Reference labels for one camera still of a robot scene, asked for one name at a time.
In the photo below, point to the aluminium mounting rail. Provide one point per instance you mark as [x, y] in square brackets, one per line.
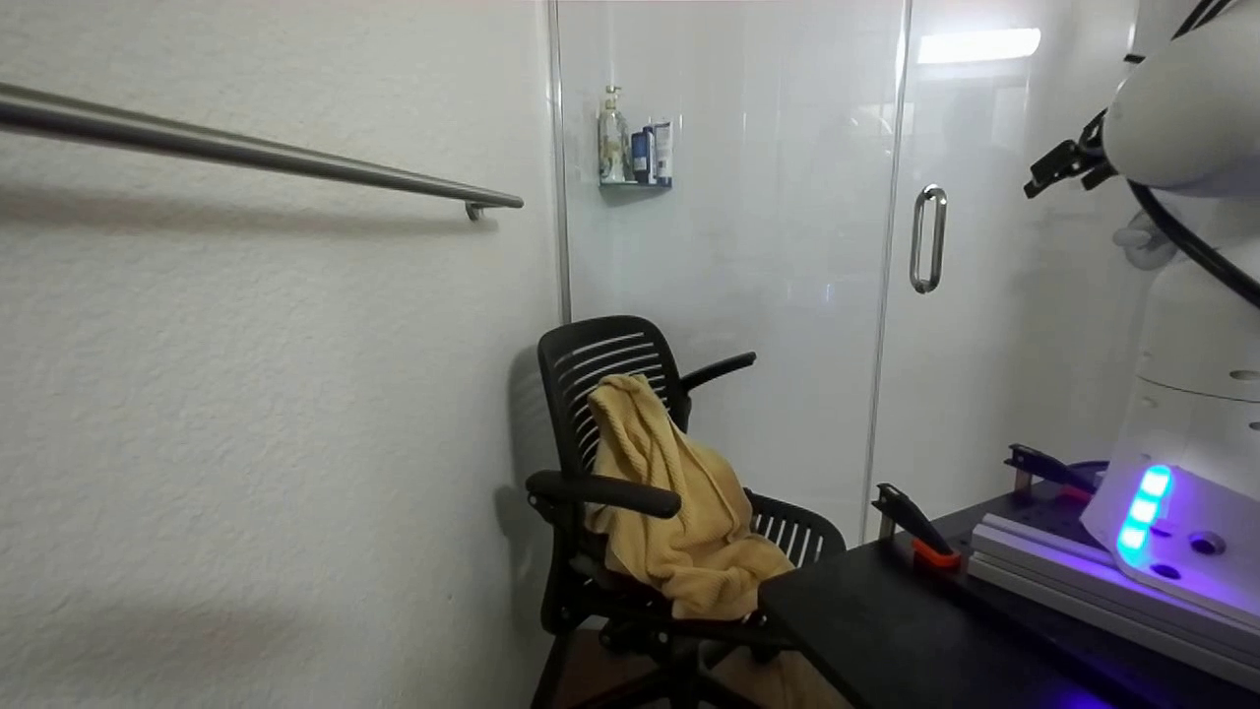
[1090, 575]

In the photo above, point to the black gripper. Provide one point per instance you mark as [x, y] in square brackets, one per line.
[1069, 160]

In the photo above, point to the metal towel bar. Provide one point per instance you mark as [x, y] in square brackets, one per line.
[261, 155]

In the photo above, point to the fixed glass shower panel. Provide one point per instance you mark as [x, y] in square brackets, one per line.
[733, 262]

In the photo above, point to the small glass shower shelf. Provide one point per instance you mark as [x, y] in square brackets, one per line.
[639, 185]

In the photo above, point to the black purple clamp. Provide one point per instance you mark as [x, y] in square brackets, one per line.
[1050, 469]

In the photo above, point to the white cabinet door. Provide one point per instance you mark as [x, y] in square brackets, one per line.
[1008, 329]

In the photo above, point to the black orange clamp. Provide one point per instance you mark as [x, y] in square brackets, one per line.
[918, 533]

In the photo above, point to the yellow towel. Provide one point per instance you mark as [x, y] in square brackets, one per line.
[674, 505]

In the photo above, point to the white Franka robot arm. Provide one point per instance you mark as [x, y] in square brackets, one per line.
[1185, 394]

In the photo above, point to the black mesh office chair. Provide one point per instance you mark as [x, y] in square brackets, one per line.
[613, 356]

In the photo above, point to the blue toiletry box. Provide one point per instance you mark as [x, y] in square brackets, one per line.
[639, 160]

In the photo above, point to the white toiletry tube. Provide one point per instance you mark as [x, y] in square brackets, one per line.
[664, 155]

